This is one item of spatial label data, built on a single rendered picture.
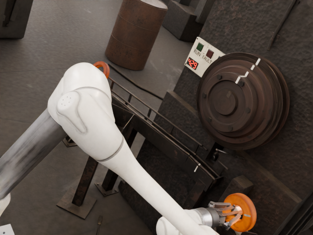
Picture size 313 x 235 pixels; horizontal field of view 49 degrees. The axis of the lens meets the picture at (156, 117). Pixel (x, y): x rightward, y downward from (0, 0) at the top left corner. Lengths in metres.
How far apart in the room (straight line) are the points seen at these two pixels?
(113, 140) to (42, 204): 1.46
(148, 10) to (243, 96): 2.93
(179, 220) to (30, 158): 0.49
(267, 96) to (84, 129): 0.96
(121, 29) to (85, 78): 3.55
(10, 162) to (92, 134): 0.38
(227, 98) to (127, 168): 0.78
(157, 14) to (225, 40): 2.57
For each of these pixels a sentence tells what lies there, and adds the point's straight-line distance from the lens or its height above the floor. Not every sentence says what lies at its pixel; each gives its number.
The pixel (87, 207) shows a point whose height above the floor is 0.01.
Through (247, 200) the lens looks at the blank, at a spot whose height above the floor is 0.90.
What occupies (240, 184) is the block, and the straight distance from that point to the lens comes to 1.73.
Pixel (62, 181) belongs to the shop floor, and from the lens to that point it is 2.47.
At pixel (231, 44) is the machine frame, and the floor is 1.30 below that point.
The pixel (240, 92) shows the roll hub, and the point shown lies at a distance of 1.59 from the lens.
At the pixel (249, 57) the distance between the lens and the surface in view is 1.65.
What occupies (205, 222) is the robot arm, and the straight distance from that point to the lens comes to 1.29.
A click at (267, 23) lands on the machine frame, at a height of 1.48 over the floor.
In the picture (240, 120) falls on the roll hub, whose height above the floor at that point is 1.09.
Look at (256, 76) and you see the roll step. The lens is 1.60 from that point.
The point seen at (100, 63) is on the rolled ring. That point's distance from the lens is 2.55.
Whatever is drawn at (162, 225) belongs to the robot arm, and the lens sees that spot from 1.20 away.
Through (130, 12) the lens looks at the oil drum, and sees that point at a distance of 4.40.
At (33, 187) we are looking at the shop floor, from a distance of 2.38.
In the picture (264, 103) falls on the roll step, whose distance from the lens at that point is 1.58.
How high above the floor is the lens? 1.65
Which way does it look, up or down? 27 degrees down
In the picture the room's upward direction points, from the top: 25 degrees clockwise
